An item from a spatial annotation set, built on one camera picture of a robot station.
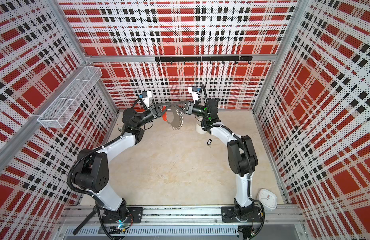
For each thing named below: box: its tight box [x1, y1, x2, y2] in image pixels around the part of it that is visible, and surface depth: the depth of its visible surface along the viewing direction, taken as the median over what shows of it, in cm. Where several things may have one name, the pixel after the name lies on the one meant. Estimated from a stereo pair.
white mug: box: [195, 118, 208, 134], surface depth 104 cm
